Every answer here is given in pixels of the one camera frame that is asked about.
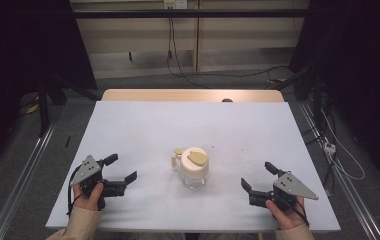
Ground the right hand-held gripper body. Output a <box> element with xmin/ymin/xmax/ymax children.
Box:
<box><xmin>248</xmin><ymin>170</ymin><xmax>320</xmax><ymax>212</ymax></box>

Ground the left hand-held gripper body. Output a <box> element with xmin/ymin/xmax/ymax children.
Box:
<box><xmin>69</xmin><ymin>154</ymin><xmax>126</xmax><ymax>210</ymax></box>

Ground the white teapot with yellow lid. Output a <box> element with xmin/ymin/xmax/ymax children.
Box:
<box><xmin>171</xmin><ymin>146</ymin><xmax>210</xmax><ymax>191</ymax></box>

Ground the person's right hand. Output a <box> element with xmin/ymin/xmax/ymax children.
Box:
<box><xmin>265</xmin><ymin>195</ymin><xmax>306</xmax><ymax>231</ymax></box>

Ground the person's left hand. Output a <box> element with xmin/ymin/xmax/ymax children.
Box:
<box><xmin>72</xmin><ymin>181</ymin><xmax>105</xmax><ymax>212</ymax></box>

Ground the white table board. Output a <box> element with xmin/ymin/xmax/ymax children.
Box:
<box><xmin>45</xmin><ymin>100</ymin><xmax>342</xmax><ymax>233</ymax></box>

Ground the white power strip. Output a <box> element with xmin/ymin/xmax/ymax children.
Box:
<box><xmin>323</xmin><ymin>141</ymin><xmax>337</xmax><ymax>156</ymax></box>

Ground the black metal stand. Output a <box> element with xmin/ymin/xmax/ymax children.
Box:
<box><xmin>36</xmin><ymin>74</ymin><xmax>68</xmax><ymax>138</ymax></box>

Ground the yellow floor tape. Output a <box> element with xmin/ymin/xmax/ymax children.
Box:
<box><xmin>25</xmin><ymin>102</ymin><xmax>41</xmax><ymax>115</ymax></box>

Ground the wooden table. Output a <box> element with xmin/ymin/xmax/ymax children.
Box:
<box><xmin>101</xmin><ymin>88</ymin><xmax>285</xmax><ymax>103</ymax></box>

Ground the black curtain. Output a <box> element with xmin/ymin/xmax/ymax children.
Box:
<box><xmin>288</xmin><ymin>0</ymin><xmax>380</xmax><ymax>194</ymax></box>
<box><xmin>0</xmin><ymin>0</ymin><xmax>98</xmax><ymax>181</ymax></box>

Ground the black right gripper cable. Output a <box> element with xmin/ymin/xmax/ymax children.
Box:
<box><xmin>277</xmin><ymin>195</ymin><xmax>311</xmax><ymax>228</ymax></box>

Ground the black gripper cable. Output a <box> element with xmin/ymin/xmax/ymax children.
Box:
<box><xmin>66</xmin><ymin>165</ymin><xmax>83</xmax><ymax>216</ymax></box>
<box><xmin>277</xmin><ymin>195</ymin><xmax>311</xmax><ymax>228</ymax></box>

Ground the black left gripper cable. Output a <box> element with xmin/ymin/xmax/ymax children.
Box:
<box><xmin>66</xmin><ymin>165</ymin><xmax>83</xmax><ymax>216</ymax></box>

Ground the aluminium floor rail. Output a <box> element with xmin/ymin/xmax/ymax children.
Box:
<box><xmin>297</xmin><ymin>100</ymin><xmax>380</xmax><ymax>240</ymax></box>
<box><xmin>0</xmin><ymin>122</ymin><xmax>57</xmax><ymax>240</ymax></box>

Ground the white floor cable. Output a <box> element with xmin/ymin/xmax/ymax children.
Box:
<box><xmin>320</xmin><ymin>108</ymin><xmax>366</xmax><ymax>182</ymax></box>

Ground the black hanging floor cable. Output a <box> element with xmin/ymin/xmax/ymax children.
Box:
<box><xmin>165</xmin><ymin>16</ymin><xmax>291</xmax><ymax>89</ymax></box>

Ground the black horizontal frame bar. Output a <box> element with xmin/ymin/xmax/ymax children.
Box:
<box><xmin>72</xmin><ymin>8</ymin><xmax>310</xmax><ymax>19</ymax></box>

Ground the white wall socket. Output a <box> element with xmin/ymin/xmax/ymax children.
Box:
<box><xmin>163</xmin><ymin>0</ymin><xmax>189</xmax><ymax>10</ymax></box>

